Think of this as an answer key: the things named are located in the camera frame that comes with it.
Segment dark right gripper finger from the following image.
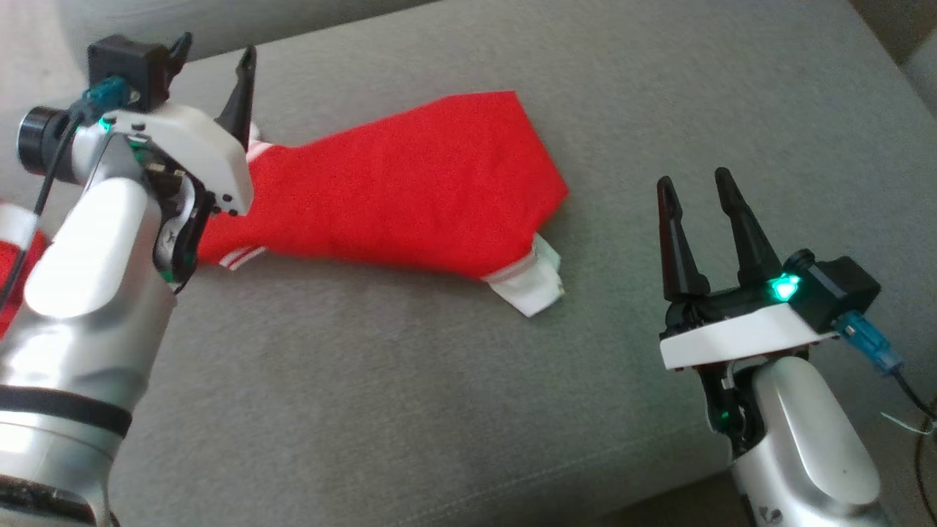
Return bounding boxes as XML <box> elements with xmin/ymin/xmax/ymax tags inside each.
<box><xmin>714</xmin><ymin>167</ymin><xmax>784</xmax><ymax>288</ymax></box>
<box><xmin>656</xmin><ymin>176</ymin><xmax>710</xmax><ymax>303</ymax></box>

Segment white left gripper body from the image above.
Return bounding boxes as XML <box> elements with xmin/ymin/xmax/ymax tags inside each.
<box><xmin>101</xmin><ymin>102</ymin><xmax>255</xmax><ymax>218</ymax></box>

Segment grey fabric sofa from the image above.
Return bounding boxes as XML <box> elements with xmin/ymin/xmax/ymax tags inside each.
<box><xmin>0</xmin><ymin>0</ymin><xmax>937</xmax><ymax>527</ymax></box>

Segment right arm cable teal plug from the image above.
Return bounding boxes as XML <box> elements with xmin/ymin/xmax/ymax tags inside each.
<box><xmin>838</xmin><ymin>311</ymin><xmax>937</xmax><ymax>527</ymax></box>

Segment red garment white striped trim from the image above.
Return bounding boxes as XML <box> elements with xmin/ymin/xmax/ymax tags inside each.
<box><xmin>0</xmin><ymin>201</ymin><xmax>52</xmax><ymax>337</ymax></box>

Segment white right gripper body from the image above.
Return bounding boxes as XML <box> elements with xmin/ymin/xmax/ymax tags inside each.
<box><xmin>658</xmin><ymin>281</ymin><xmax>840</xmax><ymax>371</ymax></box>

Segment left arm cable teal plug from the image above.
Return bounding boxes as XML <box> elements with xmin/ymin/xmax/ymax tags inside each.
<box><xmin>0</xmin><ymin>77</ymin><xmax>141</xmax><ymax>312</ymax></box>

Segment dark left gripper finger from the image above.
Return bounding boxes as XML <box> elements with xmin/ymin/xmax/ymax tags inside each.
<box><xmin>217</xmin><ymin>45</ymin><xmax>259</xmax><ymax>152</ymax></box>
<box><xmin>166</xmin><ymin>31</ymin><xmax>194</xmax><ymax>83</ymax></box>

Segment arm cable teal plug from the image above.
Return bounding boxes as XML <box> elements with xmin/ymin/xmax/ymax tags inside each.
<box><xmin>838</xmin><ymin>311</ymin><xmax>937</xmax><ymax>527</ymax></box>
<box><xmin>0</xmin><ymin>77</ymin><xmax>141</xmax><ymax>312</ymax></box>

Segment red printed jersey white sleeves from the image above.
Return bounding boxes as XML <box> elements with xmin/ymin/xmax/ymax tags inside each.
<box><xmin>196</xmin><ymin>90</ymin><xmax>570</xmax><ymax>318</ymax></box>

